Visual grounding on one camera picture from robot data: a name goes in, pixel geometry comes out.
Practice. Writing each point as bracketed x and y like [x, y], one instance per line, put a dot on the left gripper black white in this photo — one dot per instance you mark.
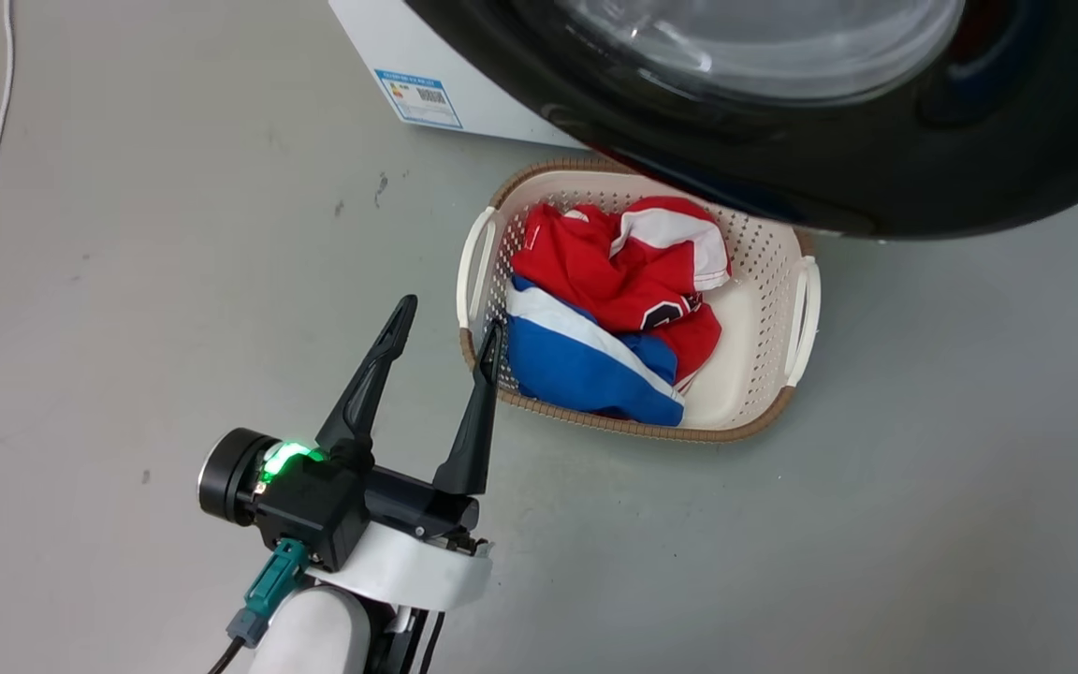
[408, 562]

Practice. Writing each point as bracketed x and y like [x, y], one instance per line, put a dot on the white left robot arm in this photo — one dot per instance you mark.
[314, 637]

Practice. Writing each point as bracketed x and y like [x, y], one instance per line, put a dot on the white washing machine body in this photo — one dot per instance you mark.
[408, 42]

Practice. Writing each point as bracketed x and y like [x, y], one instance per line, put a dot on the black round washing machine door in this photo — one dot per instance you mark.
[782, 122]

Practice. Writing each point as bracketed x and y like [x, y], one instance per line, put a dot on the blue and white garment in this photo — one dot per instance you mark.
[576, 360]

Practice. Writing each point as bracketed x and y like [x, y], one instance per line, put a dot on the red and white garment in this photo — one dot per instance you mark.
[609, 267]

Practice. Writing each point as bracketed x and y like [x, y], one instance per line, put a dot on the blue white energy label sticker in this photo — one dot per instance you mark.
[418, 98]

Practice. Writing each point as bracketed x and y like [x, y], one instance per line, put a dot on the cream laundry basket brown rim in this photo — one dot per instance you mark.
[764, 309]

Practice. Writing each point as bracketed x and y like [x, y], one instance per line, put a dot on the black wrist camera green light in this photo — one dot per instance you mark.
[288, 496]

